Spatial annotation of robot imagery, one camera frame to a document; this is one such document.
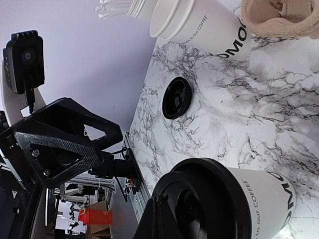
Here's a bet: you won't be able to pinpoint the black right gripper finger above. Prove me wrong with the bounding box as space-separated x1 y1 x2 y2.
133 196 183 239

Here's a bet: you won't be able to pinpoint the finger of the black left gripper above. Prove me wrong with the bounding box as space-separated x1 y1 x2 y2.
32 98 122 150

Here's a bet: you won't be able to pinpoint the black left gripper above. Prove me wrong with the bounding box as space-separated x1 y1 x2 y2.
0 109 104 239

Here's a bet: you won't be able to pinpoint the black plastic cup lid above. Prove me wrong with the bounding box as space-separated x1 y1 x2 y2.
162 77 192 120

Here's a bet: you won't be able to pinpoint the single white paper cup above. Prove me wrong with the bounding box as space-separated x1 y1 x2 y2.
228 168 296 239

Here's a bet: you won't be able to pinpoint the white paper cups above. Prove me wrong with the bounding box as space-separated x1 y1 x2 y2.
150 0 252 60

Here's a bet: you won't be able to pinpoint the brown cardboard cup carrier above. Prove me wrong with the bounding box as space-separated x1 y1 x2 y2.
241 0 319 39

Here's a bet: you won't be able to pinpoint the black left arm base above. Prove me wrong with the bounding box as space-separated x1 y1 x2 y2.
89 147 133 189

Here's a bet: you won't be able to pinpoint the red box outside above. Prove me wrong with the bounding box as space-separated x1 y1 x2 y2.
78 208 113 225

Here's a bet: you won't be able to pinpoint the white ribbed stirrer canister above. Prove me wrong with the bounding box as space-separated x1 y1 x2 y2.
127 0 158 22

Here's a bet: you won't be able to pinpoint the front aluminium frame rail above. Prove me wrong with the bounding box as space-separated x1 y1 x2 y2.
124 132 151 223

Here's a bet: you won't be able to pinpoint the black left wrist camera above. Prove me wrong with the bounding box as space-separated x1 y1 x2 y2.
3 30 45 95

